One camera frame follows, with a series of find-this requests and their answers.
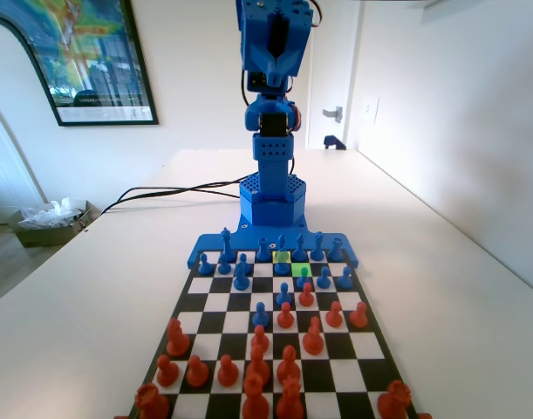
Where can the group of blue chess pieces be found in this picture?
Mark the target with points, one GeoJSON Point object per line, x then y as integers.
{"type": "Point", "coordinates": [248, 241]}

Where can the framed map poster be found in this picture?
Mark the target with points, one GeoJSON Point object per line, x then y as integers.
{"type": "Point", "coordinates": [96, 65]}

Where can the red chess queen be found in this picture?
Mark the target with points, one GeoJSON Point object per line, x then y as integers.
{"type": "Point", "coordinates": [290, 403]}

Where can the clear plastic wrap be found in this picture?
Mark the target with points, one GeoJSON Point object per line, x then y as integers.
{"type": "Point", "coordinates": [52, 214]}

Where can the white door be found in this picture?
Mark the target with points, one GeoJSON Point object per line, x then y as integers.
{"type": "Point", "coordinates": [336, 65]}

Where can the blue queen chess piece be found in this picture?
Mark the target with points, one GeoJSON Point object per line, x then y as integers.
{"type": "Point", "coordinates": [318, 251]}

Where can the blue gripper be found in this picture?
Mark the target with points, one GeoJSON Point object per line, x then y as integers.
{"type": "Point", "coordinates": [275, 65]}

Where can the blue printed part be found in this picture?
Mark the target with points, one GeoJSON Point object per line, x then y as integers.
{"type": "Point", "coordinates": [333, 143]}

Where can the red rook chess piece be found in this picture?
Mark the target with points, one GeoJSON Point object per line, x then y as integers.
{"type": "Point", "coordinates": [394, 403]}
{"type": "Point", "coordinates": [152, 403]}

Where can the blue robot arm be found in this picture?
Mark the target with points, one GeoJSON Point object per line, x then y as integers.
{"type": "Point", "coordinates": [272, 192]}

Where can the blue plastic chess pawn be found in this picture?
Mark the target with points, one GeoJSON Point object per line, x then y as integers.
{"type": "Point", "coordinates": [204, 267]}
{"type": "Point", "coordinates": [261, 318]}
{"type": "Point", "coordinates": [245, 259]}
{"type": "Point", "coordinates": [345, 281]}
{"type": "Point", "coordinates": [323, 281]}
{"type": "Point", "coordinates": [224, 266]}
{"type": "Point", "coordinates": [300, 281]}
{"type": "Point", "coordinates": [284, 299]}

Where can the black and white chessboard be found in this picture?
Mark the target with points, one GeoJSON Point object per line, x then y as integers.
{"type": "Point", "coordinates": [231, 320]}

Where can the cardboard box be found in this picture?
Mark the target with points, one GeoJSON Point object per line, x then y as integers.
{"type": "Point", "coordinates": [39, 235]}

